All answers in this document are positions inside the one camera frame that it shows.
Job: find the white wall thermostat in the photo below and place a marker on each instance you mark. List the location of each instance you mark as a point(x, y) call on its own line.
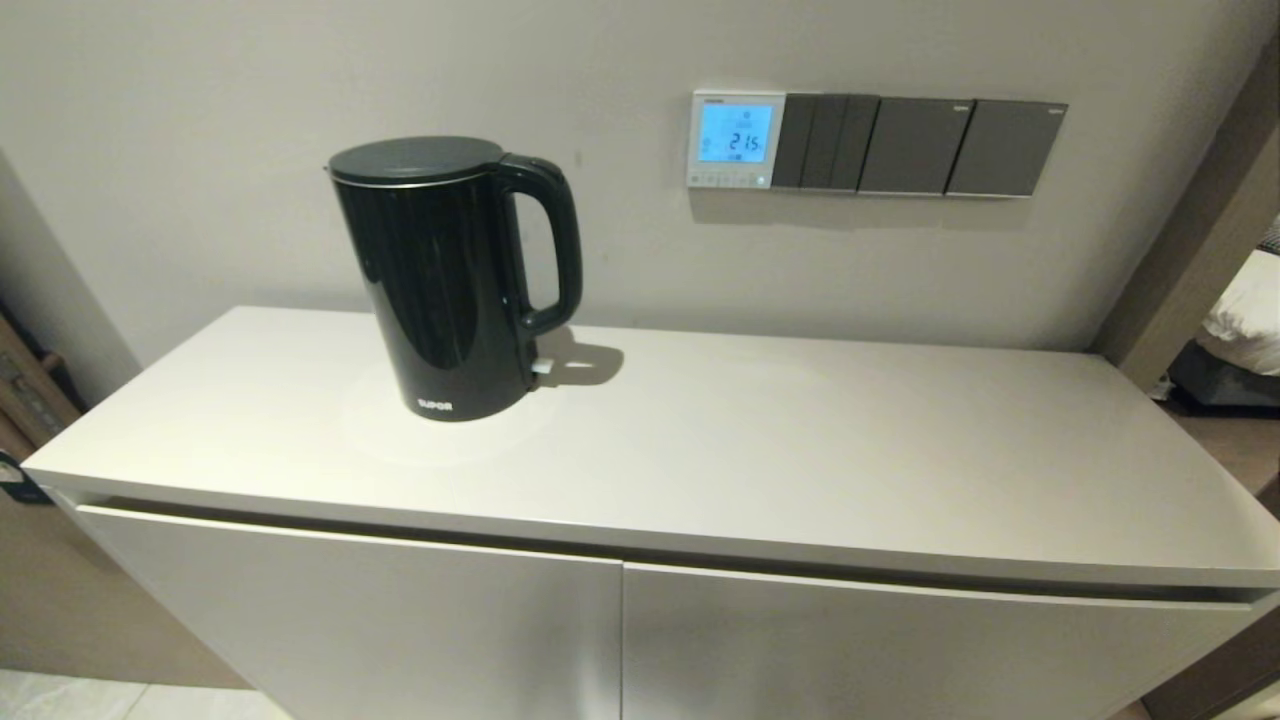
point(735, 135)

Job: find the black electric kettle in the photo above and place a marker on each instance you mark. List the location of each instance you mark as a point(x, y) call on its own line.
point(440, 280)

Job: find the white cabinet door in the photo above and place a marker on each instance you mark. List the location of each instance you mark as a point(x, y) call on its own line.
point(850, 660)
point(350, 620)

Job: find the white sideboard cabinet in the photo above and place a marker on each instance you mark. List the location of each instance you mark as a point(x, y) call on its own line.
point(250, 420)

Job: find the dark bed base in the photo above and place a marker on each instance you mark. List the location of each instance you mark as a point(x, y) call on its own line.
point(1215, 385)

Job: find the white bedding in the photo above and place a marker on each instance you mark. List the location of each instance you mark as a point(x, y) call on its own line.
point(1250, 315)

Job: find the grey three-rocker wall switch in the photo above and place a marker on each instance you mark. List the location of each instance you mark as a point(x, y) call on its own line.
point(825, 140)

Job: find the grey wall switch plate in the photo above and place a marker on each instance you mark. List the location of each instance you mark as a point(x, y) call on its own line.
point(1005, 148)
point(915, 145)

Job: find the brown wooden door frame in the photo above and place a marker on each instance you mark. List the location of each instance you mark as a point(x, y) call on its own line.
point(1190, 260)

